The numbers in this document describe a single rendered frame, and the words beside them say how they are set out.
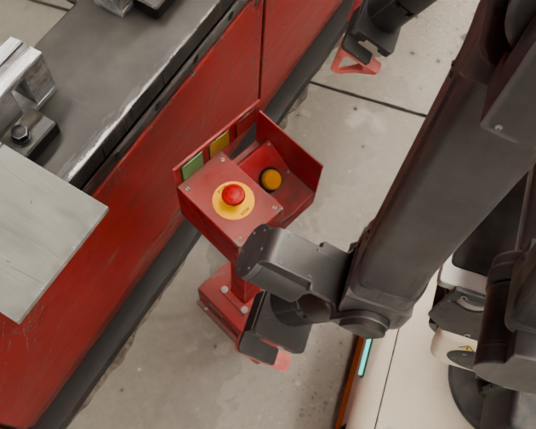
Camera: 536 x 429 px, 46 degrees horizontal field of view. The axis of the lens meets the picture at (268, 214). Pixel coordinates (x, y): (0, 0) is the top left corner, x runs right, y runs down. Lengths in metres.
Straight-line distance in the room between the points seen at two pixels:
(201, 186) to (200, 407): 0.83
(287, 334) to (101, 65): 0.61
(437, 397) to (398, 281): 1.07
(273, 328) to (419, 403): 0.89
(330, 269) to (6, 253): 0.44
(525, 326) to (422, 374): 1.05
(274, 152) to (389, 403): 0.66
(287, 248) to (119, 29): 0.68
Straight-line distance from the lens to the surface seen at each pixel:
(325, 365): 1.80
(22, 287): 0.83
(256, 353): 0.70
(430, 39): 2.37
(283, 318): 0.68
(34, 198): 0.87
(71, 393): 1.77
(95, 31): 1.17
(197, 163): 1.07
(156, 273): 1.81
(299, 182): 1.18
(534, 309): 0.49
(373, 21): 0.90
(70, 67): 1.13
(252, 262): 0.58
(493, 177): 0.34
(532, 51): 0.22
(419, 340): 1.57
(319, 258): 0.58
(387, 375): 1.54
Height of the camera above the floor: 1.75
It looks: 66 degrees down
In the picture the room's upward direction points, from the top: 6 degrees clockwise
